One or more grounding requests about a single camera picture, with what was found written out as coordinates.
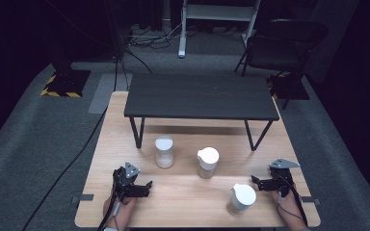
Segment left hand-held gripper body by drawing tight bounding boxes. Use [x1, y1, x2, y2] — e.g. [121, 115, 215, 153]
[112, 162, 142, 198]

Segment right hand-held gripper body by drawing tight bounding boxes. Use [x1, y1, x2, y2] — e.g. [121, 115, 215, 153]
[268, 158, 301, 193]

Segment spout-lid glass seasoning jar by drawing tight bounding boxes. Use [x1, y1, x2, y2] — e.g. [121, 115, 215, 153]
[196, 146, 221, 180]
[225, 183, 257, 217]

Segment flat-lid glass jar white granules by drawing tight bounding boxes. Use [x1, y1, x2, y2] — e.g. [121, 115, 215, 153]
[154, 135, 175, 169]

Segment black tabletop shelf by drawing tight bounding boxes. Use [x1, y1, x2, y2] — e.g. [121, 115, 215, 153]
[123, 72, 280, 152]

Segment person's right hand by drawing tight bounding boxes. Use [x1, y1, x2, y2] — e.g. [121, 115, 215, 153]
[271, 191, 306, 229]

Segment grey tape strip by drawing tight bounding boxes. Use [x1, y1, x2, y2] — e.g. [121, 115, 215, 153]
[70, 193, 95, 205]
[302, 195, 321, 206]

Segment black base with hazard tape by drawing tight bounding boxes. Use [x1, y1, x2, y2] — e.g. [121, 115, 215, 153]
[267, 73, 310, 101]
[40, 68, 92, 98]

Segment black folding chair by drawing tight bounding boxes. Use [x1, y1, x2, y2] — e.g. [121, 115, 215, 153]
[233, 17, 330, 111]

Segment white metal stand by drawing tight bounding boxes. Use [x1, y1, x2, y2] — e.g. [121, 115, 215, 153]
[177, 0, 262, 59]

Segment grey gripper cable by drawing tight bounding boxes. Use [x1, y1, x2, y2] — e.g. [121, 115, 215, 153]
[112, 201, 122, 231]
[276, 191, 304, 223]

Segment long black floor cable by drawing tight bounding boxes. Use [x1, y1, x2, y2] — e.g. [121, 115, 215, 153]
[21, 56, 119, 231]

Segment bundle of floor cables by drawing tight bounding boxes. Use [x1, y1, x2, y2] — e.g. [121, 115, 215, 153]
[124, 22, 182, 75]

